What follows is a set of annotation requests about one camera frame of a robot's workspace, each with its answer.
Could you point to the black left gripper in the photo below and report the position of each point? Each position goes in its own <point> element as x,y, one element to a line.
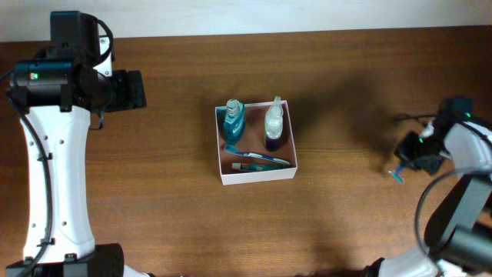
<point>131,85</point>

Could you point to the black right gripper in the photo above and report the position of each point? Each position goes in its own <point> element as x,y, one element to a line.
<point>403,150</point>

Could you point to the white cardboard box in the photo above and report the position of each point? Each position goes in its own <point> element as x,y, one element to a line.
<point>253,141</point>

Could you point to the clear spray bottle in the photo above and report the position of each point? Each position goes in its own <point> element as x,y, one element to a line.
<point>274,126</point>

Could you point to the blue disposable razor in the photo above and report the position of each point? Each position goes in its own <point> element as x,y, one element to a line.
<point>396,173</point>

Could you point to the blue white toothbrush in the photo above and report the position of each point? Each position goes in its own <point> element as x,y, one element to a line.
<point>230,149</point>

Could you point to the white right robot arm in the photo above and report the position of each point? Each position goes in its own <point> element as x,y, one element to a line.
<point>454,243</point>

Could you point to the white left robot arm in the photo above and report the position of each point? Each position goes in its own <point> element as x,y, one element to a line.
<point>55,97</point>

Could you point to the teal mouthwash bottle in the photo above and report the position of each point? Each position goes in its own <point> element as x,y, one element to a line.
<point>234,121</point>

